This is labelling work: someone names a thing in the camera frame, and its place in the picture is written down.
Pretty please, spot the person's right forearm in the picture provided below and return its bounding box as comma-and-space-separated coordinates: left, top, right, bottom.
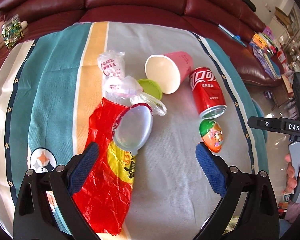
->
284, 195, 300, 224

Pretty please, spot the pile of items on sofa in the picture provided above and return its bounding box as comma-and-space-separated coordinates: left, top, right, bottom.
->
250, 46, 283, 80

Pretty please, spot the wooden side table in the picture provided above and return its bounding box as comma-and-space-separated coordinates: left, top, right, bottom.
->
264, 80, 295, 110

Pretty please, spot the red leather sofa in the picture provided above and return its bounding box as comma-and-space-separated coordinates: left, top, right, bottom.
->
0, 0, 285, 88

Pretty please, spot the thin teal book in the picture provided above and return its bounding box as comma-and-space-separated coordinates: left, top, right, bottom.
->
218, 24, 248, 47

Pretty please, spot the clear wrapper with red print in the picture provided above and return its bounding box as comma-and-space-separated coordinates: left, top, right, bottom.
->
97, 49, 127, 90

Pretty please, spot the orange green toy egg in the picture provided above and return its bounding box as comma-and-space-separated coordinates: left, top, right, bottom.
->
199, 119, 225, 153

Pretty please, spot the red cola can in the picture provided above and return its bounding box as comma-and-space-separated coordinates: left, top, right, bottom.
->
189, 67, 227, 120

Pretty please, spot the cluttered display shelf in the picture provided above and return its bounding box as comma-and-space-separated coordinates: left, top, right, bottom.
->
272, 5, 300, 80

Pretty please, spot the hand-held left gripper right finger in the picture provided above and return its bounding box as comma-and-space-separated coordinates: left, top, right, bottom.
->
195, 142, 280, 240

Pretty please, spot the striped star tablecloth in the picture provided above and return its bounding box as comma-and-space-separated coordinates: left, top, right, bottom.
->
0, 21, 269, 240

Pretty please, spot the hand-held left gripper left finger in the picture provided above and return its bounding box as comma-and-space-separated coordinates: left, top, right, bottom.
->
13, 142, 100, 240

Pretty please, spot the pink paper cup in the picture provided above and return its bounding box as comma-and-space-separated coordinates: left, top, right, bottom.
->
144, 51, 194, 95

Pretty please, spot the red yellow foil wrapper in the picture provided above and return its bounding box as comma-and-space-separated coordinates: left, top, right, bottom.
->
72, 97, 138, 235

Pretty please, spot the bag of colourful candy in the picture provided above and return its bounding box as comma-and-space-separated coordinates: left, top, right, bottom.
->
1, 14, 24, 49

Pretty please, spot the green plastic lid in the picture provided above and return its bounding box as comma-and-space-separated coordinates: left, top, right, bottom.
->
137, 79, 163, 102

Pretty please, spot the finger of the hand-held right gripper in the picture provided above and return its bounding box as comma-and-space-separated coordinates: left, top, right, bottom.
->
247, 116, 282, 133

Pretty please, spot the pinkish plastic wrapper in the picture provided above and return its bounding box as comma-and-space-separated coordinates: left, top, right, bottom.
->
102, 75, 143, 99

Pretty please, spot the clear plastic dome lid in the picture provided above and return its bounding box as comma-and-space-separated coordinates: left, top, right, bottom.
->
112, 103, 154, 155

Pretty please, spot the person's right hand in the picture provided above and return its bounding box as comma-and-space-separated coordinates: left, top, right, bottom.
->
284, 154, 300, 195

